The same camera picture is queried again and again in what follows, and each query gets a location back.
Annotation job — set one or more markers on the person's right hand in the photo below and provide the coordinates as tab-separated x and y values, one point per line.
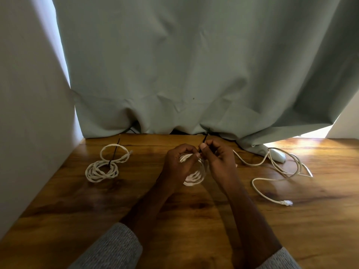
224	168

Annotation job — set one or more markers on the grey knit left sleeve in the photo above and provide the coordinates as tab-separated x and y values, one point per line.
112	249

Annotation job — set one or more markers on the person's left fingers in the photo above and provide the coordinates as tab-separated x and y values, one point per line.
187	149

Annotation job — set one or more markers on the person's right forearm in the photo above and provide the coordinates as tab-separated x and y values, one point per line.
249	218

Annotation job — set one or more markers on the grey-green fabric curtain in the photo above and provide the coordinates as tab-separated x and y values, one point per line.
196	67

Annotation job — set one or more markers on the white power adapter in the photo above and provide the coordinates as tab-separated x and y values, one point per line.
278	156

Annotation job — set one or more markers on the grey knit sleeve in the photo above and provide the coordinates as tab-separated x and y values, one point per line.
112	249
280	260

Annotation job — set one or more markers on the person's right thumb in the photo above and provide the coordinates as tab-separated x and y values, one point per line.
204	150

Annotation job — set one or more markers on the person's left forearm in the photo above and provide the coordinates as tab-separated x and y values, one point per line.
151	204

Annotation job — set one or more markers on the grey knit right sleeve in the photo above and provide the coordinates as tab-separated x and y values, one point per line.
280	260

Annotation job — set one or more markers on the person's left hand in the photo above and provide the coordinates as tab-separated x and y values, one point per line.
175	168

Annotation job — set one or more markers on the black zip tie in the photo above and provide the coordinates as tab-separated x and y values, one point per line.
114	152
204	138

